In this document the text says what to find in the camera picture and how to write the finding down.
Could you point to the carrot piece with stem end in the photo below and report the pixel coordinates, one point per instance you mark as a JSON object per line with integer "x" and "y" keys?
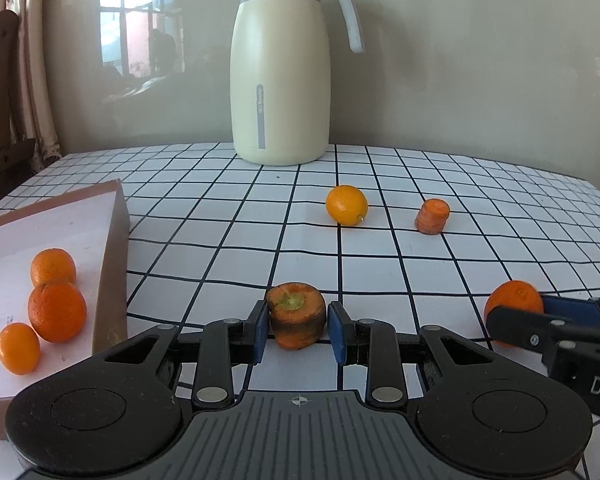
{"x": 296, "y": 322}

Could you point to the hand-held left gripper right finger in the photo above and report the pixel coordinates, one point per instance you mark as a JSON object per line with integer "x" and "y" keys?
{"x": 337, "y": 332}

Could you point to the cream thermos jug grey lid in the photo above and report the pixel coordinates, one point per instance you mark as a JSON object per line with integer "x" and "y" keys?
{"x": 280, "y": 85}

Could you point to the large mandarin orange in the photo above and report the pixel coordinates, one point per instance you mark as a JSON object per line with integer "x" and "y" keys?
{"x": 56, "y": 311}

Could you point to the wooden chair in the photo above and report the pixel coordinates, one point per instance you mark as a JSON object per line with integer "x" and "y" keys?
{"x": 0, "y": 110}

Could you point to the brown cardboard box white inside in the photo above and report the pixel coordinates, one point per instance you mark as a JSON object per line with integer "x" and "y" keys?
{"x": 115, "y": 260}

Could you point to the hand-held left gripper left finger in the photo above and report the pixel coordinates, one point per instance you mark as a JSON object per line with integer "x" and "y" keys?
{"x": 261, "y": 332}

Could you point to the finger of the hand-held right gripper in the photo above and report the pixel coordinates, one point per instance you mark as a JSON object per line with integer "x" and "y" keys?
{"x": 525, "y": 330}
{"x": 575, "y": 310}

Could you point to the beige patterned curtain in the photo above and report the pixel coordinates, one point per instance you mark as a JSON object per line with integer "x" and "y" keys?
{"x": 35, "y": 60}

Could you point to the small orange kumquat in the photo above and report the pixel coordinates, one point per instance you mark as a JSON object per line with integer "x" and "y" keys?
{"x": 347, "y": 205}
{"x": 18, "y": 348}

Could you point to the white black grid tablecloth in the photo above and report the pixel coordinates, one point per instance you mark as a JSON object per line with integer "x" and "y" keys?
{"x": 280, "y": 250}

